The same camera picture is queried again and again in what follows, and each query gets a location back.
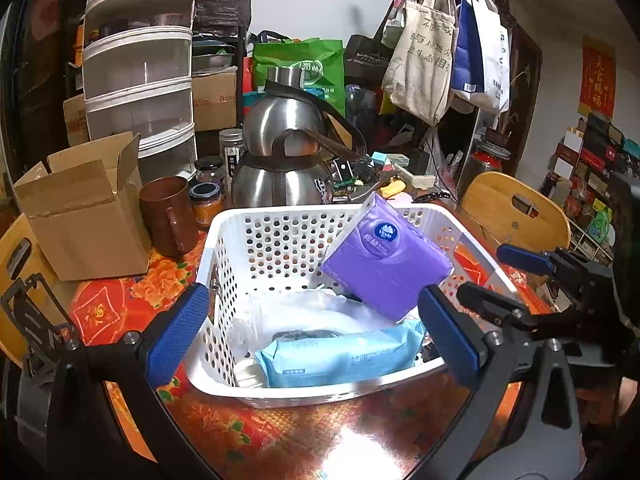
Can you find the green circuit board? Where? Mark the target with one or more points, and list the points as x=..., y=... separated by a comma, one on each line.
x=352, y=175

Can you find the black folding stand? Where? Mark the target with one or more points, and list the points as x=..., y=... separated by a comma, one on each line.
x=37, y=320

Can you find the dark wooden cabinet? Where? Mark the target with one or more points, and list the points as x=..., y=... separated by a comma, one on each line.
x=35, y=60

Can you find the red wall poster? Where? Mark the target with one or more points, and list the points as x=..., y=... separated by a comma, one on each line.
x=597, y=80

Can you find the clear plastic bottle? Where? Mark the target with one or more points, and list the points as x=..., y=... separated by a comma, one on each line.
x=359, y=105

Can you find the orange floral tablecloth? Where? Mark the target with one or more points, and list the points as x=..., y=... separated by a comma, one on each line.
x=240, y=440

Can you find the white power strip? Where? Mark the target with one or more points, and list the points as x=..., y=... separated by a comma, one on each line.
x=415, y=177

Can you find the light blue wipes pack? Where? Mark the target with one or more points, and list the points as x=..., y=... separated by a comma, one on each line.
x=340, y=357

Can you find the small dark-lidded glass jar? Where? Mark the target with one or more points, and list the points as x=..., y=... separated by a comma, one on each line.
x=209, y=170

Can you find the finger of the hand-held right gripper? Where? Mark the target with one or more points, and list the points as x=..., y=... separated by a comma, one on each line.
x=522, y=259
x=490, y=302

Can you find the green shopping bag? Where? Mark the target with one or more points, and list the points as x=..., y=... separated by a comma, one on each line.
x=300, y=60

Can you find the blue shopping bag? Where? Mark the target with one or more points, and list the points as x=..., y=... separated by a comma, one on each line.
x=467, y=70

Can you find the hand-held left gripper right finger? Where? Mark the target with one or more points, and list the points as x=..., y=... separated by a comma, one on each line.
x=450, y=335

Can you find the wooden chair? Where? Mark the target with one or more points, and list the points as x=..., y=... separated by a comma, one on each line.
x=487, y=205
x=12, y=235

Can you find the tall translucent drawer tower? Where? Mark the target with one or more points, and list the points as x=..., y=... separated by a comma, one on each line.
x=137, y=85

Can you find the white perforated plastic basket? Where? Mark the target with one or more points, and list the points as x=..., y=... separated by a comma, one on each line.
x=260, y=240

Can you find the jar with orange contents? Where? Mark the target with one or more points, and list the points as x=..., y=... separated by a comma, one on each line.
x=206, y=207

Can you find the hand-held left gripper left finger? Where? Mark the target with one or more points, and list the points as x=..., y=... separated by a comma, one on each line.
x=177, y=332

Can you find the clear plastic bag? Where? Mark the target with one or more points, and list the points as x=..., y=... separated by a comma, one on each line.
x=320, y=310

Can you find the white shopping bag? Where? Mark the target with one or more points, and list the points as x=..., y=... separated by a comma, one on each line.
x=495, y=60

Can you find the black printed bag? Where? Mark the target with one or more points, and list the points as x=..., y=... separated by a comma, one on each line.
x=367, y=57

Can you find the yellow plastic item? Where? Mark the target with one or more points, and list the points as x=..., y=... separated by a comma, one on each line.
x=392, y=189

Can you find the tall silver-lidded glass jar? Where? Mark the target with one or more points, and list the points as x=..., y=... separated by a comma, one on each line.
x=231, y=157

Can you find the beige canvas tote bag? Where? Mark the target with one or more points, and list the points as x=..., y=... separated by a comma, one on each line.
x=420, y=70

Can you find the steel kettle with narrow neck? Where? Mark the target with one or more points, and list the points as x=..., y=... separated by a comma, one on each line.
x=280, y=120

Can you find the open cardboard box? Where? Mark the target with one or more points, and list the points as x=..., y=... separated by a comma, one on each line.
x=85, y=240

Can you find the small teal box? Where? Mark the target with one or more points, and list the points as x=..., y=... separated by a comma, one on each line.
x=379, y=158

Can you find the shelf of assorted boxes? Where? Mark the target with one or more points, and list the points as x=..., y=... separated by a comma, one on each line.
x=585, y=180

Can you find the brown mug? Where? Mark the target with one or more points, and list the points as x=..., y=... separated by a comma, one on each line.
x=167, y=215

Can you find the glass jar with red contents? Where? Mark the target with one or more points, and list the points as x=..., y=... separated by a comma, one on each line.
x=489, y=162

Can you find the closed cardboard box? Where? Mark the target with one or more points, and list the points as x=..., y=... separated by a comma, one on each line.
x=76, y=122
x=215, y=102

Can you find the purple tissue pack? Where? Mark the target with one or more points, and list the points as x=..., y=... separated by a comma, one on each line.
x=385, y=265

